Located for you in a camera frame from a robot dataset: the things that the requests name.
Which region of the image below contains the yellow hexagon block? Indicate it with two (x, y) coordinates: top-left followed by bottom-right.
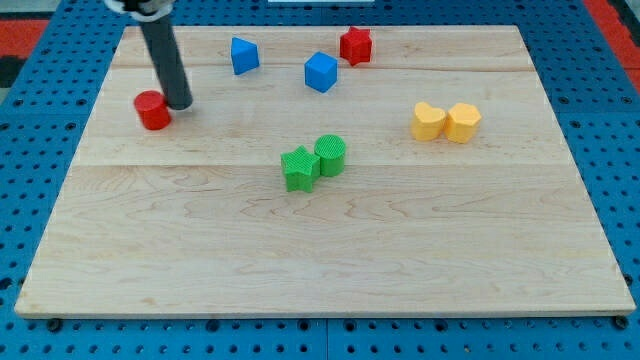
(443, 103), (482, 144)

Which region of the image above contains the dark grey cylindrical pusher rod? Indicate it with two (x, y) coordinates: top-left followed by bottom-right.
(140, 15), (193, 111)

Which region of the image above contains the green star block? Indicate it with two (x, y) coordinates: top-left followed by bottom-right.
(281, 146), (320, 193)

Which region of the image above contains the blue cube block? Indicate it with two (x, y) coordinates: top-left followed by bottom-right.
(304, 52), (338, 93)

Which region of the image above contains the green cylinder block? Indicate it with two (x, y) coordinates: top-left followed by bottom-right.
(314, 134), (346, 177)

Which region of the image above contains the red star block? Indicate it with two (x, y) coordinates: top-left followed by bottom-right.
(339, 26), (373, 66)

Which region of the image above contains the light wooden board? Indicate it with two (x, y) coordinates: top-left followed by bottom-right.
(15, 26), (636, 319)

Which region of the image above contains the blue triangular prism block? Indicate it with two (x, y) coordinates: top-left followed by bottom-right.
(231, 37), (260, 75)

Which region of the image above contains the yellow heart block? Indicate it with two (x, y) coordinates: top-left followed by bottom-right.
(410, 102), (447, 141)

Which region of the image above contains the red cylinder block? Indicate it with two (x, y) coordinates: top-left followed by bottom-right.
(134, 90), (171, 130)

